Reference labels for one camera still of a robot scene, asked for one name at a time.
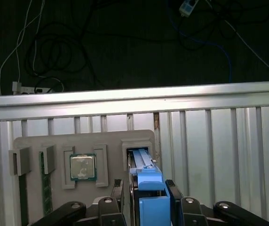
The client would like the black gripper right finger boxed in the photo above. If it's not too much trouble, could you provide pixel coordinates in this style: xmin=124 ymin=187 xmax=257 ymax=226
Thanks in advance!
xmin=165 ymin=179 xmax=269 ymax=226

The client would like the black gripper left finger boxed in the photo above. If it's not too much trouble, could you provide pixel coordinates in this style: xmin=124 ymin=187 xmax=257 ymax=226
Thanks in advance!
xmin=32 ymin=178 xmax=127 ymax=226

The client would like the hard disk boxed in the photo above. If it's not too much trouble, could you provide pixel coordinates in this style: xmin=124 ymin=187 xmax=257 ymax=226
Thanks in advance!
xmin=126 ymin=147 xmax=175 ymax=226

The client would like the silver CPU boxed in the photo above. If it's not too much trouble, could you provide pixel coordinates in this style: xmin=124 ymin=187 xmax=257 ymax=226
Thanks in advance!
xmin=69 ymin=153 xmax=97 ymax=182

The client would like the green RAM stick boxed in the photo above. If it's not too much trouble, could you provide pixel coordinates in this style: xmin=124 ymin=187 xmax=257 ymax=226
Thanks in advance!
xmin=39 ymin=152 xmax=53 ymax=216

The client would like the dark RAM stick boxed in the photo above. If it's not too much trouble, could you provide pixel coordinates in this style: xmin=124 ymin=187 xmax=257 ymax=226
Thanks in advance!
xmin=18 ymin=174 xmax=29 ymax=226

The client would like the grey parts rack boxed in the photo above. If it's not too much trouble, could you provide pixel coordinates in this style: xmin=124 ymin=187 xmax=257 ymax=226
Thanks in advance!
xmin=8 ymin=129 xmax=160 ymax=226

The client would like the white power strip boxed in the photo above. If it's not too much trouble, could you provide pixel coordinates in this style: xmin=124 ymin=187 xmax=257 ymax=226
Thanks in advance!
xmin=11 ymin=81 xmax=53 ymax=95

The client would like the blue floor cable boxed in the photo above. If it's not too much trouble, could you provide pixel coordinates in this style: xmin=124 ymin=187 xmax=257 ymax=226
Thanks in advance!
xmin=167 ymin=0 xmax=234 ymax=83

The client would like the thin white floor cable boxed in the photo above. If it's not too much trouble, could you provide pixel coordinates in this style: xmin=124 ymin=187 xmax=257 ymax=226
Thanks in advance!
xmin=0 ymin=0 xmax=46 ymax=95
xmin=219 ymin=17 xmax=269 ymax=81

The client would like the black coiled floor cable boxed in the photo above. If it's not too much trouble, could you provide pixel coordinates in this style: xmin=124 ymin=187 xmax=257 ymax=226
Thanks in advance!
xmin=26 ymin=0 xmax=107 ymax=94

